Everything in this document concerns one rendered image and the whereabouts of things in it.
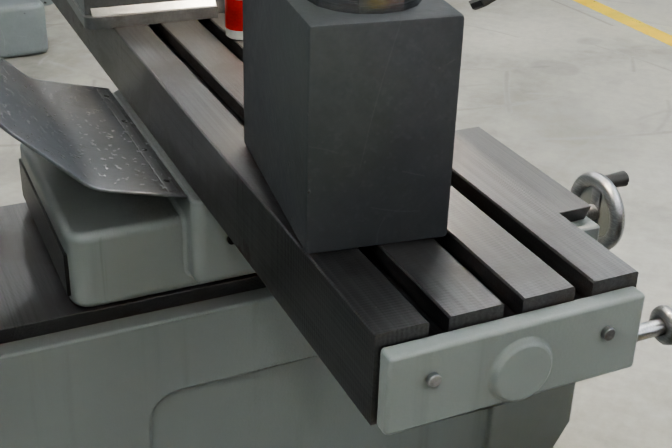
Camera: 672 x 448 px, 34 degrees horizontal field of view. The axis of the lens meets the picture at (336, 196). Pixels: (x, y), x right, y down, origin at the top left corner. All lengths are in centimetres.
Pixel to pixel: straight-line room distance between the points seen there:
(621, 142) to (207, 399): 249
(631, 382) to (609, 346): 157
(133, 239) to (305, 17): 42
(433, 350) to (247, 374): 53
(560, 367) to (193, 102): 49
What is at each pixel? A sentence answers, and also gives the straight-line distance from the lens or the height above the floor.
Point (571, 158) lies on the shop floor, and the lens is 342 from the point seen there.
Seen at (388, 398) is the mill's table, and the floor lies 92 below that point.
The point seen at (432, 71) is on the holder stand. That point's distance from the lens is 82.
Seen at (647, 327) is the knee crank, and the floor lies 55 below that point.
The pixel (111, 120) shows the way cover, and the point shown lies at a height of 90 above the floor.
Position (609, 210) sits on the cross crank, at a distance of 158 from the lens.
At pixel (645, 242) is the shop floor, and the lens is 299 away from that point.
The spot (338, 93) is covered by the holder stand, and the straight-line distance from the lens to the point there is 80.
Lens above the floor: 139
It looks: 27 degrees down
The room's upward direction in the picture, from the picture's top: 2 degrees clockwise
